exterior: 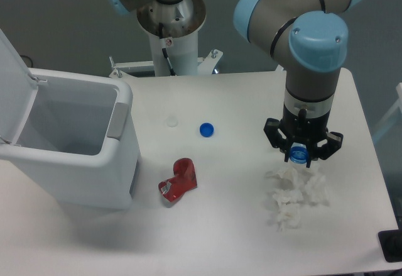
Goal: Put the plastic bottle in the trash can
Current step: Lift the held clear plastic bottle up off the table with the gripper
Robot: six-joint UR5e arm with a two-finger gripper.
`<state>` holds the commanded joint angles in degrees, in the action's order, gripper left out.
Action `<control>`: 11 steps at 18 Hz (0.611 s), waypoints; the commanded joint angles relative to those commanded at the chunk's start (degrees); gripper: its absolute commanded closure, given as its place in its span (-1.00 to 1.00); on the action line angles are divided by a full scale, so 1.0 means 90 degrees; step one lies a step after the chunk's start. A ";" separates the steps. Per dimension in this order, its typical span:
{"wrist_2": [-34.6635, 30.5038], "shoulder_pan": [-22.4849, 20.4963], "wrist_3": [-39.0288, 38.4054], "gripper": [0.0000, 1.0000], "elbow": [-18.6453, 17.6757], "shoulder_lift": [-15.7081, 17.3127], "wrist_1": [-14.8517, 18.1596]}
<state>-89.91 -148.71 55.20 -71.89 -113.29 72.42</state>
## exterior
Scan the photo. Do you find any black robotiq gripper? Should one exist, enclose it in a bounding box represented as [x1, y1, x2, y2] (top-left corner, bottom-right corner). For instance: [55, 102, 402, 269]
[263, 105, 343, 167]

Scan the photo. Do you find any clear blue plastic bottle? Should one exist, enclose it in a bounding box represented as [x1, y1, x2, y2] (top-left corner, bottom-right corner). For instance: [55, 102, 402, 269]
[289, 143, 309, 165]

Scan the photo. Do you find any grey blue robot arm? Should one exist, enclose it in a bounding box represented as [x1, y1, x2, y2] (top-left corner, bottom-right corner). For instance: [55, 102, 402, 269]
[111, 0, 362, 165]

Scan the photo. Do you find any blue bottle cap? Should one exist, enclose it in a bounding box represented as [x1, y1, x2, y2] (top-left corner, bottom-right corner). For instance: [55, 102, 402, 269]
[199, 122, 215, 138]

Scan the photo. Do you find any crushed red can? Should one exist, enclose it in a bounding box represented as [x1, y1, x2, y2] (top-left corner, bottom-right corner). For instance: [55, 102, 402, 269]
[158, 158, 198, 207]

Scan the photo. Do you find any white trash can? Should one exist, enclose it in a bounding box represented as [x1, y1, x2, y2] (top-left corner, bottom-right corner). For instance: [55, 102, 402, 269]
[1, 69, 140, 209]

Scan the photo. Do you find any crumpled white tissue paper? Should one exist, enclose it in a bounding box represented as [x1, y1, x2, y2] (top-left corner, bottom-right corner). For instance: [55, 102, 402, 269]
[266, 163, 330, 231]

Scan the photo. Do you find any black device at edge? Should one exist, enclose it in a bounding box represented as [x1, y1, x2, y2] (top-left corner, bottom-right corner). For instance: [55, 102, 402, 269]
[378, 229, 401, 263]

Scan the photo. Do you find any white frame at right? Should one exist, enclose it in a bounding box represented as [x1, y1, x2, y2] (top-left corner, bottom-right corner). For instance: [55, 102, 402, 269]
[371, 83, 401, 145]

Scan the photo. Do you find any white metal base frame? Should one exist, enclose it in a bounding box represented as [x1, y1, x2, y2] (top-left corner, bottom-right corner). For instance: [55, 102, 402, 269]
[109, 49, 224, 78]

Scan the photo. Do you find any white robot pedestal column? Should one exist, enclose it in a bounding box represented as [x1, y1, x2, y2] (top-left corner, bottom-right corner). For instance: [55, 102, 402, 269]
[136, 0, 206, 76]

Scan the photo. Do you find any black cable on pedestal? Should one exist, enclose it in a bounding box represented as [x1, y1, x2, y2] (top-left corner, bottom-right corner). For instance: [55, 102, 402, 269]
[158, 21, 177, 77]

